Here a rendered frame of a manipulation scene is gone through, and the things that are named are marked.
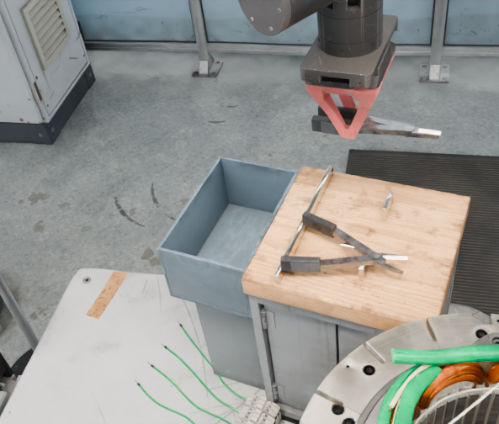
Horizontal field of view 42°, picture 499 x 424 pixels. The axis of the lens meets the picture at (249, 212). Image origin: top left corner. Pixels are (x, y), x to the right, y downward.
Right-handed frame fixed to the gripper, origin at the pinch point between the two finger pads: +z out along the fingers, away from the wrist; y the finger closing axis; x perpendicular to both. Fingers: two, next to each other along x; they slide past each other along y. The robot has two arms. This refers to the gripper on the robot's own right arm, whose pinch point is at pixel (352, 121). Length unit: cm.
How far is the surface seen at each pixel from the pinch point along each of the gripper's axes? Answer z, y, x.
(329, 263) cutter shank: 9.4, 10.8, 0.5
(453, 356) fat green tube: 3.0, 22.2, 13.9
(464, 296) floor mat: 118, -76, 10
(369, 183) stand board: 12.1, -4.4, 0.6
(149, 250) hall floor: 118, -67, -91
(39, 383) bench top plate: 40, 19, -42
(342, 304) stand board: 11.9, 13.5, 2.5
